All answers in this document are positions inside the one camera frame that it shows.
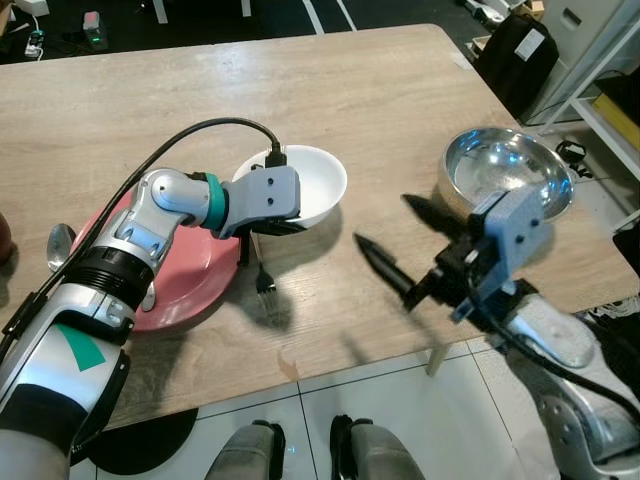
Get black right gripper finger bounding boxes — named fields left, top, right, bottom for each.
left=353, top=236, right=416, bottom=304
left=402, top=195, right=471, bottom=244

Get white ceramic bowl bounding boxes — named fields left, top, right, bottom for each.
left=232, top=145, right=349, bottom=229

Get silver metal fork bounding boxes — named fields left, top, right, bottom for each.
left=253, top=238, right=279, bottom=306

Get shiny steel bowl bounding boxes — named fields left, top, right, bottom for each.
left=438, top=127, right=578, bottom=226

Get pink round plate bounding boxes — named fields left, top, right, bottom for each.
left=75, top=190, right=243, bottom=333

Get wooden table leg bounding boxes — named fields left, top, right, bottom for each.
left=425, top=340, right=448, bottom=376

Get black headphones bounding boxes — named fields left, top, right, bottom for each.
left=558, top=140, right=598, bottom=181

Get black bag with white label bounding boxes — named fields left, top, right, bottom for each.
left=472, top=12, right=561, bottom=121

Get grey right robot leg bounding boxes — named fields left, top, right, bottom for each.
left=330, top=415, right=421, bottom=480

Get white metal shelf rack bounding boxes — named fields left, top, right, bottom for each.
left=555, top=25, right=640, bottom=181

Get silver metal spoon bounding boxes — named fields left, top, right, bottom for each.
left=46, top=222, right=78, bottom=273

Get yellow flat box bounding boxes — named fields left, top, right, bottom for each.
left=595, top=93, right=640, bottom=151

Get black grey handheld vacuum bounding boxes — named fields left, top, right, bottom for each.
left=462, top=0, right=521, bottom=26

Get black floor fan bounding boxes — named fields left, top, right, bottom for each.
left=75, top=408, right=199, bottom=476

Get white drawer cabinet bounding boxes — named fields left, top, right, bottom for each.
left=540, top=0, right=640, bottom=96

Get small red grey device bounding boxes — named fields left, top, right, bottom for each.
left=82, top=10, right=104, bottom=48

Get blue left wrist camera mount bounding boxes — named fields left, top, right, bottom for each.
left=222, top=165, right=301, bottom=239

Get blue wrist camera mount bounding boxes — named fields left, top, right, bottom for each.
left=222, top=165, right=301, bottom=239
left=450, top=188, right=548, bottom=323

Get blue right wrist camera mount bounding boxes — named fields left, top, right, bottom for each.
left=450, top=188, right=548, bottom=323

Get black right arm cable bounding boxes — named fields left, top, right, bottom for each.
left=465, top=270, right=640, bottom=421

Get white cable bundle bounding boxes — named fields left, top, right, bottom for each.
left=590, top=297, right=640, bottom=328

